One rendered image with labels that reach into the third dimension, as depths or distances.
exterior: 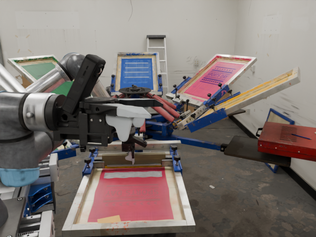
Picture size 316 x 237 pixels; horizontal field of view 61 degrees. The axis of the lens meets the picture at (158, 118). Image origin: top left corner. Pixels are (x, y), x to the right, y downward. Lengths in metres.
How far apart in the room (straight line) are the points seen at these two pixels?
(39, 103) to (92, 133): 0.11
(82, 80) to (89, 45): 5.33
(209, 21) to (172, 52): 0.96
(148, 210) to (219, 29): 4.91
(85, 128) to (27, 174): 0.18
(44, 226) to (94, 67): 0.64
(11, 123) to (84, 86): 0.16
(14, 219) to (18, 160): 0.41
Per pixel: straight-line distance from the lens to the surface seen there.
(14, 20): 6.23
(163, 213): 1.41
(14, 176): 0.62
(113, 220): 1.39
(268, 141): 1.98
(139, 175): 1.72
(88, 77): 0.49
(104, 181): 1.69
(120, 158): 1.77
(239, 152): 2.14
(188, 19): 5.80
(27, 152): 0.60
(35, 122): 0.54
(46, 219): 1.03
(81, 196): 1.52
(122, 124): 0.44
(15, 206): 1.04
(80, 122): 0.50
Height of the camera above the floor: 1.80
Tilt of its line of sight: 18 degrees down
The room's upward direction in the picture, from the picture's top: straight up
